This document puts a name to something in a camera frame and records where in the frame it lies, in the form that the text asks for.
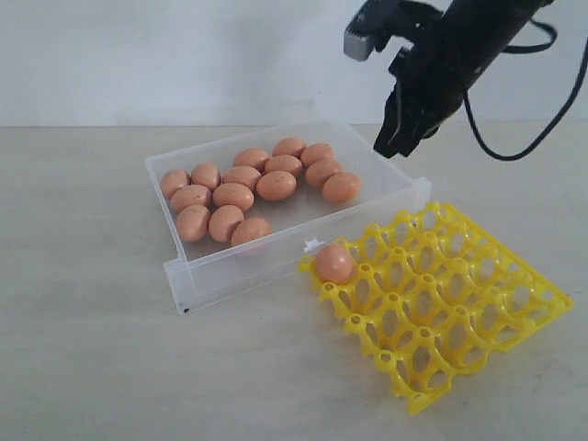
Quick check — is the clear plastic bin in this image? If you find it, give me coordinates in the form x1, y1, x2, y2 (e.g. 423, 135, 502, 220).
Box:
145, 119, 432, 314

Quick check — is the brown egg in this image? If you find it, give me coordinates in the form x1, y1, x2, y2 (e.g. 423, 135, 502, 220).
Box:
212, 183, 254, 211
314, 245, 355, 284
322, 172, 362, 204
222, 165, 262, 192
170, 184, 212, 213
190, 162, 222, 191
256, 171, 297, 201
208, 205, 244, 243
231, 217, 272, 247
264, 154, 304, 177
272, 137, 307, 158
300, 143, 334, 168
232, 148, 271, 172
175, 205, 210, 243
159, 168, 191, 200

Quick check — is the yellow plastic egg tray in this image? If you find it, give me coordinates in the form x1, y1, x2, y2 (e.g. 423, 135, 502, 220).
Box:
299, 202, 573, 414

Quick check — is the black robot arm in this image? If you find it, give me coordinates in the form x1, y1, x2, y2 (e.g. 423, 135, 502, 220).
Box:
374, 1, 558, 158

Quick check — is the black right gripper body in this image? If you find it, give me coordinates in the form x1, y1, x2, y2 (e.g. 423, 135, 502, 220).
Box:
390, 27, 487, 126

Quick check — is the black cable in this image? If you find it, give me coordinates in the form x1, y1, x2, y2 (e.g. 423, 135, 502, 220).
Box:
461, 17, 588, 162

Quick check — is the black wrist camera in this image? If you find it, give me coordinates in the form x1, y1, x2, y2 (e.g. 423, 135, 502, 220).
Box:
343, 0, 443, 62

